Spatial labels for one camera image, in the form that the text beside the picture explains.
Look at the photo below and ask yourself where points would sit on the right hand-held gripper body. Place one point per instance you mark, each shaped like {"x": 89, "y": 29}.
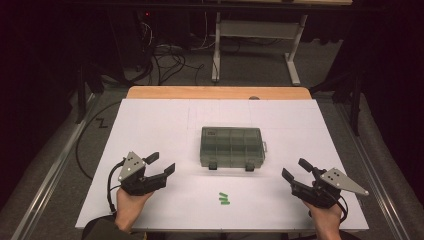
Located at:
{"x": 340, "y": 181}

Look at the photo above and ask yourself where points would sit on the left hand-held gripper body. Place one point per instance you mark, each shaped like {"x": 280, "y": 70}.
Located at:
{"x": 130, "y": 166}

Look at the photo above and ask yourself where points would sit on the grey plastic compartment box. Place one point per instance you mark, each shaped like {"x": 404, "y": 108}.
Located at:
{"x": 230, "y": 146}

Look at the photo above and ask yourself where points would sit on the person's right hand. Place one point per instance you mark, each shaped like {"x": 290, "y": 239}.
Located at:
{"x": 326, "y": 218}

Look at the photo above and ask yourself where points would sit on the person's left hand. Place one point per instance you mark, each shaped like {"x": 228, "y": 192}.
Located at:
{"x": 128, "y": 206}

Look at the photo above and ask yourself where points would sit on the white table cover sheet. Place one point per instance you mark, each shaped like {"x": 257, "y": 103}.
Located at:
{"x": 160, "y": 133}

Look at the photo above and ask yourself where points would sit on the black metal stand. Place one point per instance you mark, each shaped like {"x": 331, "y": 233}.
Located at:
{"x": 356, "y": 106}
{"x": 81, "y": 100}

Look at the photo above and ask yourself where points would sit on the black computer tower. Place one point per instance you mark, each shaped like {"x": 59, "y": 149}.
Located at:
{"x": 133, "y": 36}

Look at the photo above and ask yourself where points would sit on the metal floor rail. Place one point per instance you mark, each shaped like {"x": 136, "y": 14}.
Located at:
{"x": 384, "y": 196}
{"x": 50, "y": 181}

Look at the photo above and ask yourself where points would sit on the white metal desk frame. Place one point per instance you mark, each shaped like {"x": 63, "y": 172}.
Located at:
{"x": 256, "y": 29}

